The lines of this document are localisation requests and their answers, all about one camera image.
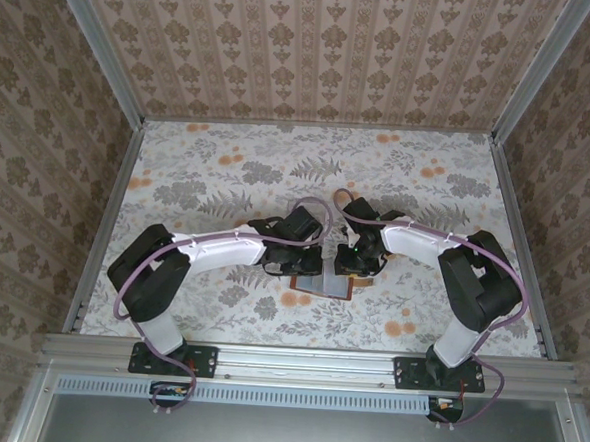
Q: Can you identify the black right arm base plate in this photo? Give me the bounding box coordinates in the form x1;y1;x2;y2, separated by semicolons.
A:
392;355;488;396

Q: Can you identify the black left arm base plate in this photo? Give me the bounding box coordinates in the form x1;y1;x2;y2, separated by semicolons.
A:
127;339;219;380

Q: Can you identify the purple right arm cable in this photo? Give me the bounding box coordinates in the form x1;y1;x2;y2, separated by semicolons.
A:
319;186;536;437

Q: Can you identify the grey metal panel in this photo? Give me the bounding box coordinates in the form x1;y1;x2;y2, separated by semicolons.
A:
40;390;572;442

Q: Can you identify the aluminium corner post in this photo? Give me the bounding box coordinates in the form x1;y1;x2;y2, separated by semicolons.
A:
490;0;590;153
37;0;154;129

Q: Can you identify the aluminium side rail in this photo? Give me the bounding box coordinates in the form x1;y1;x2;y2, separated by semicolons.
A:
62;114;147;340
476;137;571;361

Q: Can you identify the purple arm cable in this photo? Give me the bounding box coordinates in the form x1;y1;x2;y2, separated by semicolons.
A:
105;183;336;427
319;186;536;437

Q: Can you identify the grey slotted cable duct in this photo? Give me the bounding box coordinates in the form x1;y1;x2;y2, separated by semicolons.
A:
56;372;434;417

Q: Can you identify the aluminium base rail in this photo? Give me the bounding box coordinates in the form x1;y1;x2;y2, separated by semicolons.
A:
40;330;581;401

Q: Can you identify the thin aluminium rail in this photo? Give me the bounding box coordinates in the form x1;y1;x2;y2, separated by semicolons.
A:
143;110;497;143

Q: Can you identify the black controller board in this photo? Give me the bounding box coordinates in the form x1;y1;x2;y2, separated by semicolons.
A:
147;379;192;410
425;394;467;426

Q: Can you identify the brown leather card holder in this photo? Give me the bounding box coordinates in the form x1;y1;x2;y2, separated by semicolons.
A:
288;263;376;304

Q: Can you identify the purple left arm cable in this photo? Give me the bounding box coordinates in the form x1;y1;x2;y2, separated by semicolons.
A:
105;183;336;427

